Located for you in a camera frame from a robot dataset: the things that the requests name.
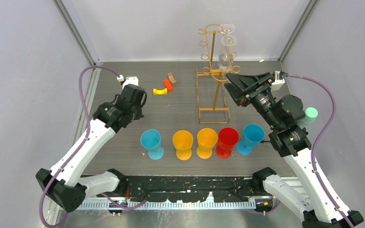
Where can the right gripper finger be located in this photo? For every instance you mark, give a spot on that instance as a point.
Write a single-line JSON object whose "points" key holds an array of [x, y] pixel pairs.
{"points": [[239, 96], [246, 82]]}

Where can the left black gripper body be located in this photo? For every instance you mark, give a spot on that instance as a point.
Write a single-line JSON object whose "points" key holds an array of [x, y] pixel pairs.
{"points": [[137, 114]]}

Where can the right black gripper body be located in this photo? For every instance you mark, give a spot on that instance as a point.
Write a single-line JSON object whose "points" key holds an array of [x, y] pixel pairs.
{"points": [[263, 100]]}

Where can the clear wine glass front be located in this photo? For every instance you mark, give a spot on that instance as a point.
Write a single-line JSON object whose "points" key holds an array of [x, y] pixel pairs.
{"points": [[225, 56]]}

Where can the clear wine glass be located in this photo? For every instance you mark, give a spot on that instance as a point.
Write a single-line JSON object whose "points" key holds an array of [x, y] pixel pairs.
{"points": [[226, 28], [225, 56]]}

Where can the blue wine glass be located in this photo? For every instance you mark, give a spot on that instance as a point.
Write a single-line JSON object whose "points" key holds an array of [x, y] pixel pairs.
{"points": [[152, 142], [251, 137]]}

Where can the red plastic wine glass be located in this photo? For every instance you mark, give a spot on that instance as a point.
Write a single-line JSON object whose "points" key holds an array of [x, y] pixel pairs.
{"points": [[227, 139]]}

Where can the yellow wine glass front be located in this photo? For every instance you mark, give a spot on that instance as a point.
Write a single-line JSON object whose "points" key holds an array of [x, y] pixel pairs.
{"points": [[207, 138]]}

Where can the yellow wine glass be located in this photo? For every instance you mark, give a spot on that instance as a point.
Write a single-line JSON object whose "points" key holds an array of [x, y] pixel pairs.
{"points": [[183, 141], [207, 138]]}

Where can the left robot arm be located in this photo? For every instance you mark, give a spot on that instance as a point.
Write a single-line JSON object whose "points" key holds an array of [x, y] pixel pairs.
{"points": [[85, 151]]}

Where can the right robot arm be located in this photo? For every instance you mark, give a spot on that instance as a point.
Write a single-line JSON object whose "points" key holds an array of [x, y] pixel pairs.
{"points": [[320, 206]]}

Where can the gold wine glass rack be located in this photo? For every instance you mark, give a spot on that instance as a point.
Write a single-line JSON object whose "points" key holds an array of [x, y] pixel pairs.
{"points": [[210, 80]]}

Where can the clear wine glass rear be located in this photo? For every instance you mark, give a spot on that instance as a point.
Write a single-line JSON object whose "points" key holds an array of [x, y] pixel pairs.
{"points": [[226, 28]]}

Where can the yellow arch block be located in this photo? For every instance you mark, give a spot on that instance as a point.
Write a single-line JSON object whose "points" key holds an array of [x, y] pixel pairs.
{"points": [[160, 91]]}

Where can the orange block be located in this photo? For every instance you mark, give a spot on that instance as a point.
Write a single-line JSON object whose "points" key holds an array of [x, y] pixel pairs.
{"points": [[168, 85]]}

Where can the brown arch block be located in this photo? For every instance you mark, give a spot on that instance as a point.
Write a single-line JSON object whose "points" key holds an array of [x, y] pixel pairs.
{"points": [[171, 78]]}

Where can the mint green bottle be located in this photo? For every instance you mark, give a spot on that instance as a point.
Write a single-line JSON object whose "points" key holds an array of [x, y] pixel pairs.
{"points": [[311, 115]]}

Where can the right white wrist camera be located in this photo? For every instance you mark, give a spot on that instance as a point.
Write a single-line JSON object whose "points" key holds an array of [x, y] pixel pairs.
{"points": [[278, 80]]}

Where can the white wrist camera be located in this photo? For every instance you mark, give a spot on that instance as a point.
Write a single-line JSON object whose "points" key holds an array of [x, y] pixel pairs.
{"points": [[278, 80], [129, 80]]}

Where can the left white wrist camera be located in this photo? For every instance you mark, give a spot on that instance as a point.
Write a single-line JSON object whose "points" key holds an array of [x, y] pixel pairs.
{"points": [[129, 80]]}

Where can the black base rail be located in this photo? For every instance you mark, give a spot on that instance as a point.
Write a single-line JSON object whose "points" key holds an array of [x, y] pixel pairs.
{"points": [[183, 192]]}

